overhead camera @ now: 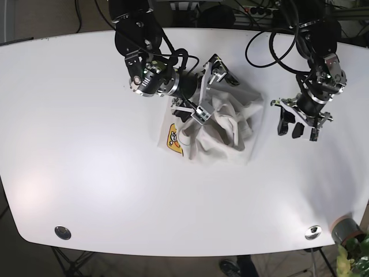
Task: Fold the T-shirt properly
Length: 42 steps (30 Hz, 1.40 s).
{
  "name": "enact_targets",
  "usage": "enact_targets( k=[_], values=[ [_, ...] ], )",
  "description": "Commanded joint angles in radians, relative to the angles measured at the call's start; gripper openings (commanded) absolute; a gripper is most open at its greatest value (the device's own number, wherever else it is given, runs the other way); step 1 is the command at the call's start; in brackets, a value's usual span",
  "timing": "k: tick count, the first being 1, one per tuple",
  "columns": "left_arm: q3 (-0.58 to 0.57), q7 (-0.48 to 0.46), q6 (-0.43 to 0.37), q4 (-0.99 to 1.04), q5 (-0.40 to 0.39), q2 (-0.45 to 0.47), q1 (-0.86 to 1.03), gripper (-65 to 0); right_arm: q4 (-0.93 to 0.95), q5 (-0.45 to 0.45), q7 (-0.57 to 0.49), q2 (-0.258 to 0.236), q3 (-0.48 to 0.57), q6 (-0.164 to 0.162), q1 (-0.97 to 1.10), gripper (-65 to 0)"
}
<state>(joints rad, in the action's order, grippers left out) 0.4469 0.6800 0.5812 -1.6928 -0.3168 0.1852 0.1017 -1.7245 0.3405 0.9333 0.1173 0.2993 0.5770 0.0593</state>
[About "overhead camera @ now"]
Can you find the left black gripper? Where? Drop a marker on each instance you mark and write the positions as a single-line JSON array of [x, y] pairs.
[[304, 112]]

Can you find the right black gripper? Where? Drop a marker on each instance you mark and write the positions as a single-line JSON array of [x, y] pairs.
[[192, 100]]

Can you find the white printed T-shirt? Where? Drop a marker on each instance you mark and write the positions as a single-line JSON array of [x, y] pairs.
[[228, 136]]

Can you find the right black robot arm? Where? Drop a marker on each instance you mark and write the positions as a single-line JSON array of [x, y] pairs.
[[155, 67]]

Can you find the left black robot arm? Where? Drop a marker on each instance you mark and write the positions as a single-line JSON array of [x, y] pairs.
[[315, 36]]

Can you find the right silver table grommet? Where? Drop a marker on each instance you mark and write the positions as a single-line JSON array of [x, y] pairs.
[[313, 232]]

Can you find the silver table grommet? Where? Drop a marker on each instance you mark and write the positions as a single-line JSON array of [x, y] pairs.
[[313, 232], [62, 232]]

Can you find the grey plant pot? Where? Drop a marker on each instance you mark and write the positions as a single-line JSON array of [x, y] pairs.
[[345, 228]]

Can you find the green potted plant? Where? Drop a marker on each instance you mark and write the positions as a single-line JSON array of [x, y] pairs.
[[352, 259]]

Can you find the left silver table grommet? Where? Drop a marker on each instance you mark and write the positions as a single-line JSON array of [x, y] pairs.
[[62, 232]]

